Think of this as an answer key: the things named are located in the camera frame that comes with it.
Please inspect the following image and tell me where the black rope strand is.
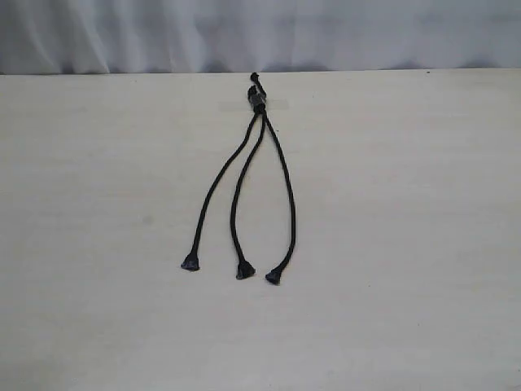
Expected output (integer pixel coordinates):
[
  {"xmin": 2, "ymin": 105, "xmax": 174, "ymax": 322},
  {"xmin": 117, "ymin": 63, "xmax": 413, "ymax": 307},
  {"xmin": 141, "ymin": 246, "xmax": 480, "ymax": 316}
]
[
  {"xmin": 230, "ymin": 84, "xmax": 265, "ymax": 282},
  {"xmin": 179, "ymin": 72, "xmax": 261, "ymax": 273},
  {"xmin": 251, "ymin": 91, "xmax": 297, "ymax": 285}
]

